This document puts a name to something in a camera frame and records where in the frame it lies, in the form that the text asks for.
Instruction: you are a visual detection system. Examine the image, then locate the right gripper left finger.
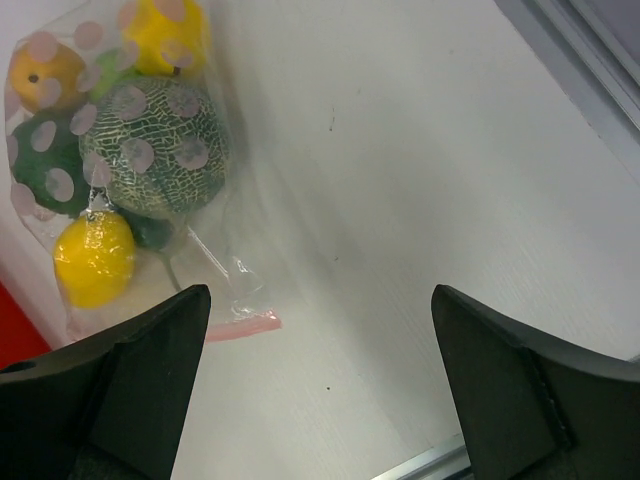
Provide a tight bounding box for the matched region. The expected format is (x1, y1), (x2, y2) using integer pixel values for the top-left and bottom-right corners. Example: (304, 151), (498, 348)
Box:
(1, 285), (211, 479)

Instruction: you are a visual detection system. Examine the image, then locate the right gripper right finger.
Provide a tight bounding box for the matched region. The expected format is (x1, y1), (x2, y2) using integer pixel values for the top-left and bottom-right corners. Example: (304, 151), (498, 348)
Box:
(432, 285), (639, 479)

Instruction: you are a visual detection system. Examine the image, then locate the yellow mango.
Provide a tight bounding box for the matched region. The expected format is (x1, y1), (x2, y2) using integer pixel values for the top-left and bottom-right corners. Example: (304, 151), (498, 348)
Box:
(53, 211), (136, 309)

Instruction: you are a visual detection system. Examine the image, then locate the dark green cucumber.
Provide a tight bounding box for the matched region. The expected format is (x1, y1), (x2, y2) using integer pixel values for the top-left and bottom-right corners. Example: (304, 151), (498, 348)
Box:
(117, 208), (174, 251)

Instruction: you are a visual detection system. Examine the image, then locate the green avocado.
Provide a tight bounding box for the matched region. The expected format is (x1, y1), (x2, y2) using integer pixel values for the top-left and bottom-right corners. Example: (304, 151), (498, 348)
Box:
(7, 112), (90, 218)

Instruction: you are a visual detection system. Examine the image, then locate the netted green melon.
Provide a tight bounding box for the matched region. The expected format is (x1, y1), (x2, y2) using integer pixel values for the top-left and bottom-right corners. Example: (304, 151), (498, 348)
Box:
(79, 76), (230, 219)

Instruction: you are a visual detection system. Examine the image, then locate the clear zip top bag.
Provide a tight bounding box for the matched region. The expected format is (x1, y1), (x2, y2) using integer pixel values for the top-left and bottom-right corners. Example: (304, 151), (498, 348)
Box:
(4, 1), (281, 342)

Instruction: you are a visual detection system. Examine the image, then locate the orange fruit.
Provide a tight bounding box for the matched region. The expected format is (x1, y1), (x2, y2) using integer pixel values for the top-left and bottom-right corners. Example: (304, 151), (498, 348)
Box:
(8, 45), (87, 113)

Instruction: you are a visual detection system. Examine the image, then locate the green apple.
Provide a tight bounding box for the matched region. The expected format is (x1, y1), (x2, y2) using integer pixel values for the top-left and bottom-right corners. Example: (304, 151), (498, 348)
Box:
(89, 48), (138, 102)

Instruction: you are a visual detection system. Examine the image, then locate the yellow pear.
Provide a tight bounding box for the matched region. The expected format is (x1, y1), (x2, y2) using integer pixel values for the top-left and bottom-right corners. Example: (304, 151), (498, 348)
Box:
(122, 1), (211, 78)

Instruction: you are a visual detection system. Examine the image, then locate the red plastic tray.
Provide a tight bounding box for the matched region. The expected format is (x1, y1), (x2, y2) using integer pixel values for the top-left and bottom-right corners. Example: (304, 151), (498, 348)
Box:
(0, 285), (52, 368)

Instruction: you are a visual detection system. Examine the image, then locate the aluminium mounting rail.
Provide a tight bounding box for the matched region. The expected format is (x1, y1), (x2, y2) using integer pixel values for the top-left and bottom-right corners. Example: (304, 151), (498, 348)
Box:
(373, 434), (474, 480)

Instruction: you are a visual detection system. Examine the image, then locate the right aluminium frame post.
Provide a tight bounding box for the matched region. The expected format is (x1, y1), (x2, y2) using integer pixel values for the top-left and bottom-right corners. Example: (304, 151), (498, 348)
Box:
(496, 1), (639, 169)

